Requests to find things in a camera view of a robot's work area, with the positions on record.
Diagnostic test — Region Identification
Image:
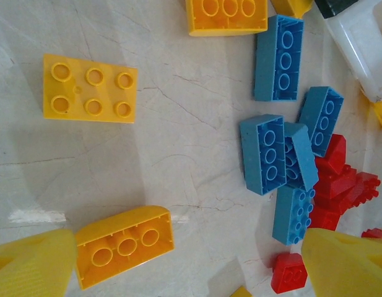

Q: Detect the small red lego brick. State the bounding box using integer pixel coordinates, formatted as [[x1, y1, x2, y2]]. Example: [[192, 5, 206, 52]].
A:
[[270, 252, 308, 294]]

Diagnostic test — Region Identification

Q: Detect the black plastic container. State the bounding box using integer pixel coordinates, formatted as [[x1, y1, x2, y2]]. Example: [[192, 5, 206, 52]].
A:
[[320, 0, 374, 20]]

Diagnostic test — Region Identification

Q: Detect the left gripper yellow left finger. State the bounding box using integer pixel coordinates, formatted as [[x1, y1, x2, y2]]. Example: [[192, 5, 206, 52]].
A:
[[0, 228, 77, 297]]

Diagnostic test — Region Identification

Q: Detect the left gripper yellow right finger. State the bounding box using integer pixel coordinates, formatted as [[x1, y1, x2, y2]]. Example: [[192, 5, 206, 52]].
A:
[[302, 228, 382, 297]]

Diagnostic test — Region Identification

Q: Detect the white plastic container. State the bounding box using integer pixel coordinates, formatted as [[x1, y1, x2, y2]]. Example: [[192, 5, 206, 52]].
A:
[[313, 0, 382, 105]]

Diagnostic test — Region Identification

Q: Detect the red sloped lego brick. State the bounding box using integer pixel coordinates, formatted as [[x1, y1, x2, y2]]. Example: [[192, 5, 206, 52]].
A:
[[314, 134, 348, 177]]

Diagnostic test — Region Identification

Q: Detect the blue lego brick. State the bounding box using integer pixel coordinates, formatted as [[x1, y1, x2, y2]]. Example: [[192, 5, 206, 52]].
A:
[[272, 185, 317, 247], [297, 86, 345, 158], [239, 114, 287, 196], [283, 122, 318, 192], [254, 14, 305, 102]]

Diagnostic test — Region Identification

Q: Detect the yellow lego brick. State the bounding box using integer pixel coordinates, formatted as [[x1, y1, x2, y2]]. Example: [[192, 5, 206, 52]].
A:
[[74, 205, 175, 291], [184, 0, 268, 37], [43, 54, 138, 124], [271, 0, 314, 19], [230, 286, 253, 297]]

